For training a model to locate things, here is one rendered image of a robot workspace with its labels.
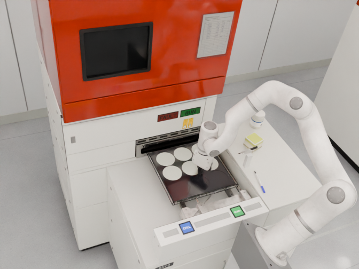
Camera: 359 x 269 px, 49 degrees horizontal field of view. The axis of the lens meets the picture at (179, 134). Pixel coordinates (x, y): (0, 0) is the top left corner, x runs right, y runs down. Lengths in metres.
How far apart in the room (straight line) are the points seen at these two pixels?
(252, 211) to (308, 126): 0.48
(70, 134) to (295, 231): 1.10
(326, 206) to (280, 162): 0.61
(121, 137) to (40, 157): 1.46
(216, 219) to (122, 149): 0.63
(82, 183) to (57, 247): 0.76
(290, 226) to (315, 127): 0.42
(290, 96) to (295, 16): 2.71
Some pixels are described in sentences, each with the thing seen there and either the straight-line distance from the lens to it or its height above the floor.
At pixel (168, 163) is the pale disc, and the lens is 2.11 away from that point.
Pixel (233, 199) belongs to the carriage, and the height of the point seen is 0.88.
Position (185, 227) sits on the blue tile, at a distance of 1.79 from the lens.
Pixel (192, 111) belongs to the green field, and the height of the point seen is 1.10.
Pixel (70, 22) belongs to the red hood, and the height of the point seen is 1.71.
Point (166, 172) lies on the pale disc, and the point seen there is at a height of 0.90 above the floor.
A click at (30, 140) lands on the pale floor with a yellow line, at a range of 3.59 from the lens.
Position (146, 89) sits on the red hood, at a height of 1.34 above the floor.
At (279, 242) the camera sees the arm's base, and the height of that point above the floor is 1.07.
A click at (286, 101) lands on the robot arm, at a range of 1.69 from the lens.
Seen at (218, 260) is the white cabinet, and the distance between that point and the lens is 2.11.
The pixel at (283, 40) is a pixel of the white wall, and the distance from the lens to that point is 4.44.
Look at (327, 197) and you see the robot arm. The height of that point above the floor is 1.31.
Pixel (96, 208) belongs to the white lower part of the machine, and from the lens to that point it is 2.44.
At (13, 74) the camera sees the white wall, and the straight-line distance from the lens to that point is 3.50.
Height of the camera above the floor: 2.44
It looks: 43 degrees down
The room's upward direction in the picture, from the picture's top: 8 degrees clockwise
